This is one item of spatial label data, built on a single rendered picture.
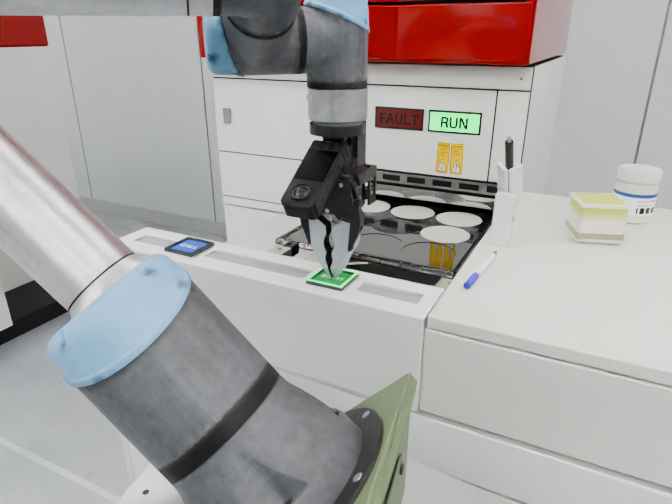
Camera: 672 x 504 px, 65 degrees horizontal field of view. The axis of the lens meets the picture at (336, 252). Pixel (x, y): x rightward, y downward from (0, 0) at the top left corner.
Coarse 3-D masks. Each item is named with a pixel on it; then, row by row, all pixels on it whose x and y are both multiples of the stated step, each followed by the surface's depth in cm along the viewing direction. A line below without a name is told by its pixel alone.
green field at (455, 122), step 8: (432, 112) 118; (440, 112) 117; (432, 120) 119; (440, 120) 118; (448, 120) 117; (456, 120) 116; (464, 120) 115; (472, 120) 115; (432, 128) 119; (440, 128) 118; (448, 128) 118; (456, 128) 117; (464, 128) 116; (472, 128) 115
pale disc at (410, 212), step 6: (396, 210) 123; (402, 210) 123; (408, 210) 123; (414, 210) 123; (420, 210) 123; (426, 210) 123; (432, 210) 123; (402, 216) 119; (408, 216) 119; (414, 216) 119; (420, 216) 119; (426, 216) 119
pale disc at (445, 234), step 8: (424, 232) 110; (432, 232) 110; (440, 232) 110; (448, 232) 110; (456, 232) 110; (464, 232) 110; (432, 240) 106; (440, 240) 106; (448, 240) 106; (456, 240) 106; (464, 240) 106
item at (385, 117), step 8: (384, 112) 123; (392, 112) 122; (400, 112) 121; (408, 112) 120; (416, 112) 120; (376, 120) 125; (384, 120) 124; (392, 120) 123; (400, 120) 122; (408, 120) 121; (416, 120) 120; (416, 128) 121
